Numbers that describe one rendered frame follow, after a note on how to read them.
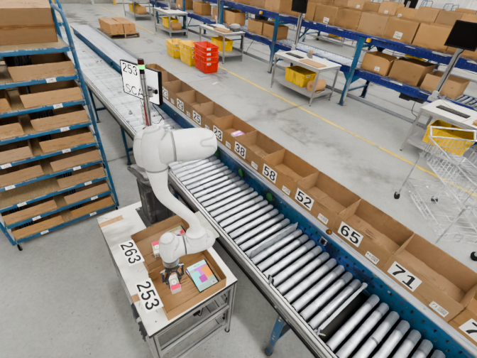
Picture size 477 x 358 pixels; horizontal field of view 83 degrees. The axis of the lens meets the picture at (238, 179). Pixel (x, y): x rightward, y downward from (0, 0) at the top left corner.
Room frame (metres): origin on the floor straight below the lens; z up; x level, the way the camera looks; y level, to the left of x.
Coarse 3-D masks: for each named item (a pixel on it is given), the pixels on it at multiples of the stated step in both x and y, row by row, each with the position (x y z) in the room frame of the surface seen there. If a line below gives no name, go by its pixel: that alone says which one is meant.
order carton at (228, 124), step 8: (216, 120) 2.53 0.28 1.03; (224, 120) 2.60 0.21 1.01; (232, 120) 2.67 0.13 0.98; (240, 120) 2.58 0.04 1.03; (224, 128) 2.60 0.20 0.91; (232, 128) 2.66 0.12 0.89; (240, 128) 2.57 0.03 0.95; (248, 128) 2.47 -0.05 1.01; (224, 136) 2.30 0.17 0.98; (232, 136) 2.21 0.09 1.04; (224, 144) 2.29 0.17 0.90; (232, 144) 2.20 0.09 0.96
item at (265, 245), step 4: (296, 224) 1.41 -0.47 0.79; (288, 228) 1.35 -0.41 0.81; (292, 228) 1.39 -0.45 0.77; (280, 232) 1.31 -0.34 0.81; (284, 232) 1.33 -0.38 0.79; (288, 232) 1.36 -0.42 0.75; (276, 236) 1.27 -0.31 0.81; (280, 236) 1.31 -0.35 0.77; (284, 236) 1.34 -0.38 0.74; (268, 240) 1.22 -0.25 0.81; (272, 240) 1.25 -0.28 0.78; (276, 240) 1.28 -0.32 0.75; (264, 244) 1.20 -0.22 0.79; (268, 244) 1.23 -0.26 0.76; (272, 244) 1.25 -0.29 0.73; (256, 248) 1.15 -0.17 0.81; (260, 248) 1.17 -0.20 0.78; (264, 248) 1.20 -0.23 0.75; (252, 252) 1.12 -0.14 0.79; (256, 252) 1.15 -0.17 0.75; (260, 252) 1.18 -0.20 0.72; (252, 256) 1.13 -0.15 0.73
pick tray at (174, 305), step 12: (204, 252) 1.09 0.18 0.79; (192, 264) 1.01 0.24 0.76; (216, 264) 0.97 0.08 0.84; (156, 276) 0.89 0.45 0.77; (216, 276) 0.94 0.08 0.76; (156, 288) 0.82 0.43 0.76; (168, 288) 0.83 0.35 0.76; (192, 288) 0.84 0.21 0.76; (216, 288) 0.84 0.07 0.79; (168, 300) 0.75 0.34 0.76; (180, 300) 0.76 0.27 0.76; (192, 300) 0.74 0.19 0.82; (168, 312) 0.65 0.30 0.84; (180, 312) 0.69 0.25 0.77
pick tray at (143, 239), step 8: (176, 216) 1.34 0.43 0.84; (160, 224) 1.26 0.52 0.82; (168, 224) 1.30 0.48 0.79; (176, 224) 1.33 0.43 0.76; (184, 224) 1.33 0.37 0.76; (136, 232) 1.15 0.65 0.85; (144, 232) 1.18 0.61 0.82; (152, 232) 1.21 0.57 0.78; (160, 232) 1.24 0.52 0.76; (136, 240) 1.13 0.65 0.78; (144, 240) 1.16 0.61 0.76; (152, 240) 1.17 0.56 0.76; (144, 248) 1.10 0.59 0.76; (152, 248) 1.10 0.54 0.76; (144, 256) 1.03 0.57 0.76; (152, 256) 1.03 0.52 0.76; (160, 256) 1.04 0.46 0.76; (144, 264) 0.96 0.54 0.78; (152, 264) 0.93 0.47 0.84; (160, 264) 0.96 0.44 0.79
